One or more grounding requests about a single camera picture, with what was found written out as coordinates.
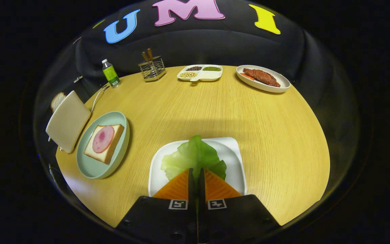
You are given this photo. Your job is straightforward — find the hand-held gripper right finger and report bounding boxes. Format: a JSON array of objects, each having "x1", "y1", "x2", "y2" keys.
[{"x1": 199, "y1": 168, "x2": 281, "y2": 244}]

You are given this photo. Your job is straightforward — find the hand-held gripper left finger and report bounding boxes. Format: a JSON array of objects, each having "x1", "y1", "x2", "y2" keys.
[{"x1": 115, "y1": 168, "x2": 198, "y2": 244}]

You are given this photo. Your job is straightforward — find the green lettuce leaf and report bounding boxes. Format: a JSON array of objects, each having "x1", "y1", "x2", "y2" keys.
[{"x1": 160, "y1": 135, "x2": 227, "y2": 182}]

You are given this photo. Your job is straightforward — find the plain toast bread slice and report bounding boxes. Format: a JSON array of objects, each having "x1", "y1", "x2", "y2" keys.
[{"x1": 50, "y1": 92, "x2": 67, "y2": 113}]

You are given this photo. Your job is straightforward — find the white square plate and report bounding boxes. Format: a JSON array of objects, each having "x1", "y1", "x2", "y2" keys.
[{"x1": 148, "y1": 137, "x2": 247, "y2": 197}]

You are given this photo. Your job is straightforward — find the bread slice under ham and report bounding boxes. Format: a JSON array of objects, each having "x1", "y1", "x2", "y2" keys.
[{"x1": 84, "y1": 124, "x2": 125, "y2": 165}]

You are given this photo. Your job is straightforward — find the pale green round plate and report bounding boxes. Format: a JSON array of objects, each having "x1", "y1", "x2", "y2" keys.
[{"x1": 76, "y1": 111, "x2": 130, "y2": 179}]

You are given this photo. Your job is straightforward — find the pink ham slice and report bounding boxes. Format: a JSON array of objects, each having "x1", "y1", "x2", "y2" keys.
[{"x1": 92, "y1": 126, "x2": 115, "y2": 154}]

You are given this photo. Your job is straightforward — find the white divided dish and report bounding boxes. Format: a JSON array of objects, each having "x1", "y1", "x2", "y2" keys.
[{"x1": 177, "y1": 64, "x2": 223, "y2": 82}]

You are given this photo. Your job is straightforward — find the brown meat steak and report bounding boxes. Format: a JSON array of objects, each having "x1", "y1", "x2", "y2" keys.
[{"x1": 243, "y1": 68, "x2": 281, "y2": 87}]

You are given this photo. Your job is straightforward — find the white oval plate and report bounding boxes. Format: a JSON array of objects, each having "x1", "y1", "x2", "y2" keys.
[{"x1": 236, "y1": 65, "x2": 291, "y2": 93}]

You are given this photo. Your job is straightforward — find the green label plastic bottle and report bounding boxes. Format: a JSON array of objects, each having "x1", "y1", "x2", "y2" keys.
[{"x1": 101, "y1": 59, "x2": 122, "y2": 88}]

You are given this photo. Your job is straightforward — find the white toaster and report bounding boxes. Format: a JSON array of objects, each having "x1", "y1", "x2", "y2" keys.
[{"x1": 45, "y1": 90, "x2": 91, "y2": 154}]

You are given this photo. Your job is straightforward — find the black backdrop cloth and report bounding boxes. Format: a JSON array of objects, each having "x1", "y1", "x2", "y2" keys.
[{"x1": 34, "y1": 0, "x2": 360, "y2": 170}]

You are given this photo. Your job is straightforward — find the metal wire utensil holder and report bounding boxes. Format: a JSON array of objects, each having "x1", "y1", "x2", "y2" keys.
[{"x1": 138, "y1": 56, "x2": 167, "y2": 82}]

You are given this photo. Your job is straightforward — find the white power cable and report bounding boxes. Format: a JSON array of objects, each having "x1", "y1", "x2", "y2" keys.
[{"x1": 91, "y1": 85, "x2": 110, "y2": 112}]

